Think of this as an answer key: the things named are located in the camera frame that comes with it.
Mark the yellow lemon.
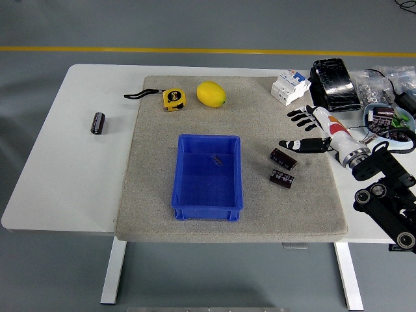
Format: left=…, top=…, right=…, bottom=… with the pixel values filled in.
left=196, top=81, right=227, bottom=108

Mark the grey-brown fabric mat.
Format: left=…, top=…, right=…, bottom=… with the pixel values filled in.
left=115, top=75, right=348, bottom=243

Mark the clear bag of washers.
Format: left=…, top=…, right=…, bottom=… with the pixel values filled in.
left=352, top=70, right=396, bottom=107

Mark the clear bag of parts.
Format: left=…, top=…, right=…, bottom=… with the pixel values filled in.
left=373, top=64, right=416, bottom=98

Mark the yellow tape measure with strap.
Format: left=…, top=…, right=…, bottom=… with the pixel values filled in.
left=123, top=88, right=189, bottom=112

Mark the black floor cable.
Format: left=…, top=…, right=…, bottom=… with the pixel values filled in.
left=395, top=0, right=416, bottom=14

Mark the white table leg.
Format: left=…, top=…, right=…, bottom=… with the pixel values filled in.
left=100, top=240, right=127, bottom=305
left=334, top=242, right=364, bottom=311

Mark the light blue bowl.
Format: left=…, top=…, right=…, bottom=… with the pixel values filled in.
left=363, top=103, right=416, bottom=153

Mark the blue plastic box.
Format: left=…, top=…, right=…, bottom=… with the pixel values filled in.
left=170, top=133, right=244, bottom=222

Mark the black power adapter with cord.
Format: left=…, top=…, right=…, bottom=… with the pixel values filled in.
left=363, top=68, right=416, bottom=115

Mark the white blue circuit breaker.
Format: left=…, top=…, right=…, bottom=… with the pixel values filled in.
left=270, top=69, right=312, bottom=107

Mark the glossy black pack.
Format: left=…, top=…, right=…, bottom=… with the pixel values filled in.
left=307, top=57, right=363, bottom=113

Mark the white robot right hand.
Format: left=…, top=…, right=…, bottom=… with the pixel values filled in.
left=278, top=105, right=370, bottom=165

